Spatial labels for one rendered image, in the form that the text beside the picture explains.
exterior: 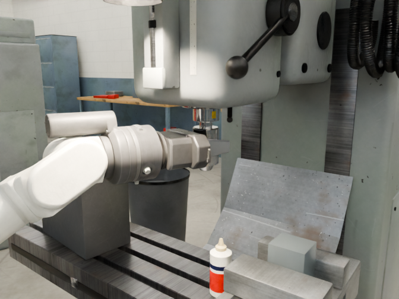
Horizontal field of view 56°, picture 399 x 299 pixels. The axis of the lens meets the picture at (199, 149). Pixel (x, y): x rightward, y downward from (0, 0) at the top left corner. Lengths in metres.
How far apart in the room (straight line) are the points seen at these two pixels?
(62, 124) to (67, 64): 7.44
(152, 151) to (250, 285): 0.24
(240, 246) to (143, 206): 1.67
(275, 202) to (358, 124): 0.28
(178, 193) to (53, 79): 5.60
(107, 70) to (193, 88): 7.04
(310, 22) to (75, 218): 0.62
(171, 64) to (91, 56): 7.44
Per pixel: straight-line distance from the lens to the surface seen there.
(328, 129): 0.95
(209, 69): 0.53
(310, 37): 0.73
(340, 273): 0.65
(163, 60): 0.54
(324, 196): 0.95
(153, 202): 2.56
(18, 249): 1.08
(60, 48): 7.92
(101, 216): 0.86
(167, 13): 0.55
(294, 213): 0.97
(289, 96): 0.98
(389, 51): 0.74
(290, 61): 0.68
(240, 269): 0.60
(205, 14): 0.54
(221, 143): 0.64
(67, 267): 0.90
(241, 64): 0.48
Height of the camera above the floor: 1.37
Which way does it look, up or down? 12 degrees down
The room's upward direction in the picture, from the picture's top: straight up
